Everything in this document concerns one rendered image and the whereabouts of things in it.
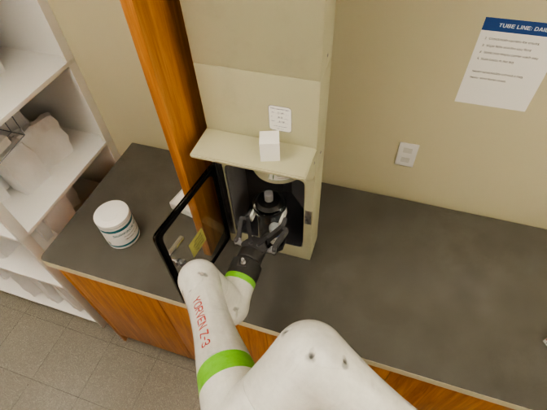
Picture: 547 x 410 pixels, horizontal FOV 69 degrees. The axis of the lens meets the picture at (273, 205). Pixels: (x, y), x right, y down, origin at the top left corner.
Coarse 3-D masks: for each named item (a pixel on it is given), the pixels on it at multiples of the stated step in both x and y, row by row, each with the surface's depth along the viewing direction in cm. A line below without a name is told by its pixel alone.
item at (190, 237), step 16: (208, 192) 123; (176, 208) 109; (192, 208) 117; (208, 208) 126; (176, 224) 111; (192, 224) 120; (208, 224) 130; (176, 240) 114; (192, 240) 123; (208, 240) 134; (224, 240) 146; (160, 256) 111; (176, 256) 117; (192, 256) 127; (208, 256) 138
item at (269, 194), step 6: (264, 192) 127; (270, 192) 123; (258, 198) 126; (264, 198) 126; (270, 198) 124; (276, 198) 126; (282, 198) 127; (258, 204) 125; (264, 204) 124; (270, 204) 124; (276, 204) 124; (282, 204) 126; (264, 210) 124; (270, 210) 123; (276, 210) 124
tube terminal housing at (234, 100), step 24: (216, 72) 96; (240, 72) 94; (216, 96) 102; (240, 96) 100; (264, 96) 97; (288, 96) 95; (312, 96) 93; (216, 120) 109; (240, 120) 106; (264, 120) 103; (312, 120) 98; (312, 144) 104; (312, 192) 119; (312, 216) 128; (312, 240) 141
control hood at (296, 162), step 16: (208, 144) 107; (224, 144) 107; (240, 144) 107; (256, 144) 106; (288, 144) 106; (208, 160) 105; (224, 160) 103; (240, 160) 103; (256, 160) 103; (288, 160) 102; (304, 160) 102; (288, 176) 99; (304, 176) 98
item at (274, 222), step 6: (276, 192) 129; (252, 204) 126; (258, 210) 125; (282, 210) 125; (258, 216) 128; (276, 216) 126; (258, 222) 131; (264, 222) 128; (270, 222) 127; (276, 222) 128; (258, 228) 134; (264, 228) 130; (270, 228) 130; (258, 234) 138; (264, 234) 133
